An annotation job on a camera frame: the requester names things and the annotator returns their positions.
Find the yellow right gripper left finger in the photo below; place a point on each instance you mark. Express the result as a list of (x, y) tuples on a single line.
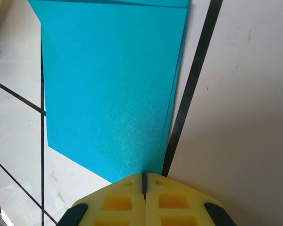
[(136, 212)]

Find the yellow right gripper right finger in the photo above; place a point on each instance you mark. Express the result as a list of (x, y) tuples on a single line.
[(152, 212)]

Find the blue square paper sheet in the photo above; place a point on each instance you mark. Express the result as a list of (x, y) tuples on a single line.
[(108, 82)]

